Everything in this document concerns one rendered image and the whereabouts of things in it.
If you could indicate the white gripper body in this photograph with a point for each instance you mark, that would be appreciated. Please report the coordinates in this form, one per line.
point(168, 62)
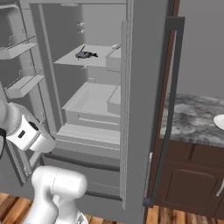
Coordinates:
point(43, 143)

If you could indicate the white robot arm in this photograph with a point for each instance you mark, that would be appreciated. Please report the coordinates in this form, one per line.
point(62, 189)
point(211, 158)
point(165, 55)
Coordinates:
point(55, 186)

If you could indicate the grey fridge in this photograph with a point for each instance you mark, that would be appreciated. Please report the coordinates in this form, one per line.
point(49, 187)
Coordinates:
point(96, 140)

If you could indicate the wide grey fridge drawer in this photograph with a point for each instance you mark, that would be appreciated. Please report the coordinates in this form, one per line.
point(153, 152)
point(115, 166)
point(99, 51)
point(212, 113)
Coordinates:
point(90, 100)

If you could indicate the grey fridge door with shelves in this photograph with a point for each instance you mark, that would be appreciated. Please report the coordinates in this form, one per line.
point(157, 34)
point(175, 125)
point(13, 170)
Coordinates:
point(17, 49)

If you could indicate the dark grey fish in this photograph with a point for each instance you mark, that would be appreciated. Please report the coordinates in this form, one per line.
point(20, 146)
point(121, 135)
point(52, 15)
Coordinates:
point(84, 54)

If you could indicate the grey fridge shelf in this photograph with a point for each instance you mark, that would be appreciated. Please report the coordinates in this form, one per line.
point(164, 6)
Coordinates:
point(96, 60)

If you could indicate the small grey fridge bin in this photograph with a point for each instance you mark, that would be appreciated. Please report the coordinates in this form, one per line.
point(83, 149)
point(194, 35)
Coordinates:
point(114, 61)

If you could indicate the plain grey fridge door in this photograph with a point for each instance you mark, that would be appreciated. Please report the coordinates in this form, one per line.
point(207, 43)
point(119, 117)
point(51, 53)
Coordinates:
point(143, 87)

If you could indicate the brown cupboard door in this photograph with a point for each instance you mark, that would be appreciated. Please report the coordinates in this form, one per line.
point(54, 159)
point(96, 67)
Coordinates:
point(186, 189)

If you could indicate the grey freezer drawer front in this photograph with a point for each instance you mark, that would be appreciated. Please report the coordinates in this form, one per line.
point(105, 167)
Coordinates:
point(96, 175)

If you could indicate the brown drawer front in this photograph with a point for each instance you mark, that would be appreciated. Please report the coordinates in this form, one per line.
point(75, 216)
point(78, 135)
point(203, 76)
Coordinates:
point(207, 154)

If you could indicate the white plate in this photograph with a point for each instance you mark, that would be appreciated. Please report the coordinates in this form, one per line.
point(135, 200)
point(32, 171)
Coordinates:
point(219, 122)

